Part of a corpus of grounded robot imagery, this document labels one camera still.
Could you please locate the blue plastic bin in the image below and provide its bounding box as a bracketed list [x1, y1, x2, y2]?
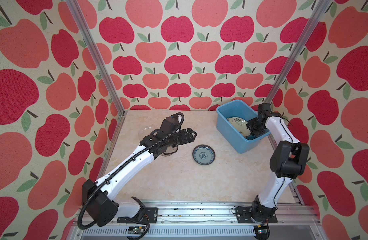
[217, 100, 270, 154]

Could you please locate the aluminium corner post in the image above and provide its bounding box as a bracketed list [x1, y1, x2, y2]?
[259, 0, 333, 115]
[66, 0, 126, 117]

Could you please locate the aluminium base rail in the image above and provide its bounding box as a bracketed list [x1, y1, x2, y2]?
[66, 200, 326, 240]

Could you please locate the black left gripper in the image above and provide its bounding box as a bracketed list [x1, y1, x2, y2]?
[166, 127, 198, 147]

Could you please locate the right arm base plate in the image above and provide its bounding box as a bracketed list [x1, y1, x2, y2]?
[231, 206, 278, 224]

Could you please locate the blue floral small plate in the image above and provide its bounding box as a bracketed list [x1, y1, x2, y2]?
[192, 145, 216, 166]

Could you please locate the beige brown rim plate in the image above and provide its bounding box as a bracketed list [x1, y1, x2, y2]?
[227, 117, 251, 137]

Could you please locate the right aluminium corner post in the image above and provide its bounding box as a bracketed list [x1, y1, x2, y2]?
[259, 0, 333, 115]

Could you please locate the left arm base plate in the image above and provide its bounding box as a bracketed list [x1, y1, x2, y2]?
[117, 208, 159, 225]

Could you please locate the smoky glass plate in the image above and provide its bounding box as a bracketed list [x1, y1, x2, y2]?
[161, 147, 179, 157]

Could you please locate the black corrugated cable conduit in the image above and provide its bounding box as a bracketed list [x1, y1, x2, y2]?
[77, 112, 185, 231]

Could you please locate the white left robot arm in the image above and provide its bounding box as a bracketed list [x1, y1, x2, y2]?
[77, 113, 197, 230]

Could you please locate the left aluminium corner post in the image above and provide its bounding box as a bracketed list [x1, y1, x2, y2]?
[66, 0, 126, 117]

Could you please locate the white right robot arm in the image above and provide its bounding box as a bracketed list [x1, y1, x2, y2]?
[247, 103, 310, 223]

